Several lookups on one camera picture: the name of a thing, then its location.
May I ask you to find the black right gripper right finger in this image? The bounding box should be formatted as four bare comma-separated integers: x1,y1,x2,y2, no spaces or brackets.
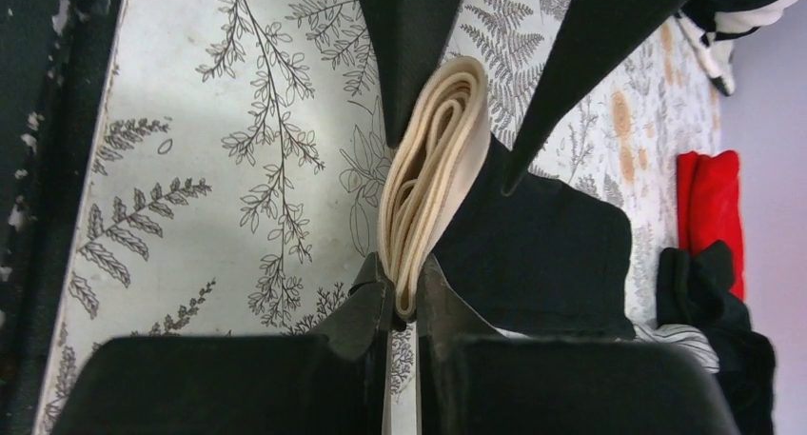
417,257,738,434

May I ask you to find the floral table cloth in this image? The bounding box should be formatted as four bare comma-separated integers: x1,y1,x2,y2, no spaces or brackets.
31,0,720,434

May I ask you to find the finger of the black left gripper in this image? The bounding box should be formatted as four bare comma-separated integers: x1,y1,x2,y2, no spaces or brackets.
502,0,688,195
359,0,462,148

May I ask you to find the black white checkered blanket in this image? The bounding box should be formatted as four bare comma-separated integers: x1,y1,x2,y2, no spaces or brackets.
675,0,799,96

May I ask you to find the black crumpled garment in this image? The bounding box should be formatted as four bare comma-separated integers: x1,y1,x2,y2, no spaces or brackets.
656,241,777,434

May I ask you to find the black underwear beige waistband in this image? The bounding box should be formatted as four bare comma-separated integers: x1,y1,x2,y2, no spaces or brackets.
378,56,635,340

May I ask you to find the red folded cloth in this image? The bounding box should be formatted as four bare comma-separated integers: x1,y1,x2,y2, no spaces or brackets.
677,150,746,300

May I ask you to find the grey striped underwear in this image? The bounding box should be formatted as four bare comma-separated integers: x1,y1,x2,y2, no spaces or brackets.
634,324,720,374

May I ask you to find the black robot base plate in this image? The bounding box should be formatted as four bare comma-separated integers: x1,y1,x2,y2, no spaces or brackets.
1,0,122,434

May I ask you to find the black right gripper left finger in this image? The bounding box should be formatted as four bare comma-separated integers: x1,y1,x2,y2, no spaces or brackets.
53,253,394,434

